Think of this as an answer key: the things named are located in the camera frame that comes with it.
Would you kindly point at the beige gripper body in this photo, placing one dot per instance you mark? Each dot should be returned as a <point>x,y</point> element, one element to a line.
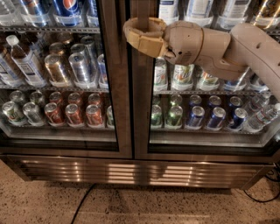
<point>184,41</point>

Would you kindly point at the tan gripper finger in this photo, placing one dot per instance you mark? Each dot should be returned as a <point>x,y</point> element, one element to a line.
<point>148,43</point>
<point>149,27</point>

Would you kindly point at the fridge glass door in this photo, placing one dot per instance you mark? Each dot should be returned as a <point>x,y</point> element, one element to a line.
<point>100,40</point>
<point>153,96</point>

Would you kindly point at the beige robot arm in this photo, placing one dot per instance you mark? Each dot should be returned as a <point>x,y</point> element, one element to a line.
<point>225,55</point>

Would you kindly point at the steel fridge base grille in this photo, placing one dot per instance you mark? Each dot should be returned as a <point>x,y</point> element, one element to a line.
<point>136,172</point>

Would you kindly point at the white green can centre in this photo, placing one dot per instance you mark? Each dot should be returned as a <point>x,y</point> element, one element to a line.
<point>182,78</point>

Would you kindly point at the white green can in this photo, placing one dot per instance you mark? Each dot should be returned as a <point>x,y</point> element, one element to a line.
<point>207,82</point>
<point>182,78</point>

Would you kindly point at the white green can right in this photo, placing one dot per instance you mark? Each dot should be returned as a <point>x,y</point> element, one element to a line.
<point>207,82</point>

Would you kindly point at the green can lower shelf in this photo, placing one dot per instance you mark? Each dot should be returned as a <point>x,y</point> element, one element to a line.
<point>174,116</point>

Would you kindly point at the blue can lower left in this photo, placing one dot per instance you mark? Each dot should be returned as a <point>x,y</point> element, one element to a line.
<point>195,118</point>

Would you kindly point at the blue can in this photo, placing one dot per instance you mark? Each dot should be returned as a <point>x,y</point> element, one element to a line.
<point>216,119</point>
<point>195,118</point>

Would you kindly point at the silver soda can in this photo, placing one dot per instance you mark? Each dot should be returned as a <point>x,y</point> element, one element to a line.
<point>81,69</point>

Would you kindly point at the blue can lower right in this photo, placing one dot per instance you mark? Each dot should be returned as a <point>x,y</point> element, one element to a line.
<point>216,119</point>

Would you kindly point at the blue pepsi bottle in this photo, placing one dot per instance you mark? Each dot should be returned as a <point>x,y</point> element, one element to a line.
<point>67,12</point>

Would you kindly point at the red soda can right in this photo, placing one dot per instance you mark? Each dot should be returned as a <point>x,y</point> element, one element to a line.
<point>94,116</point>

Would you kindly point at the red soda can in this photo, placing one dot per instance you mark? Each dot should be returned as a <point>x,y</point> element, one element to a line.
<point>54,114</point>
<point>74,115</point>
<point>94,116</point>

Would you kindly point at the gold soda can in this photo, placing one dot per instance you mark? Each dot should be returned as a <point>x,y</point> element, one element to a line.
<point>55,66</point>

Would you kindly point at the red soda can middle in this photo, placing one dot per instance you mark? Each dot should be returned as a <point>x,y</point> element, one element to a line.
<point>74,115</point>

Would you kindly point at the red soda can left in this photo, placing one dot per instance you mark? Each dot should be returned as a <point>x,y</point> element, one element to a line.
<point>54,114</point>

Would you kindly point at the brown tea bottle right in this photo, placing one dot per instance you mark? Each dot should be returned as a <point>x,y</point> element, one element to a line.
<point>27,61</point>

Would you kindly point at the brown tea bottle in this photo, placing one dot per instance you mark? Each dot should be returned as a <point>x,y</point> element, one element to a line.
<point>10,74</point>
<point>27,61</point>

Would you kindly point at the brown tea bottle left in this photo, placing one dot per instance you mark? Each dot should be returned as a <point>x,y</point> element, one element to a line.
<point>10,74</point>

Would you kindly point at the green silver can left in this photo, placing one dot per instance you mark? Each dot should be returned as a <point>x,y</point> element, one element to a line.
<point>14,113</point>

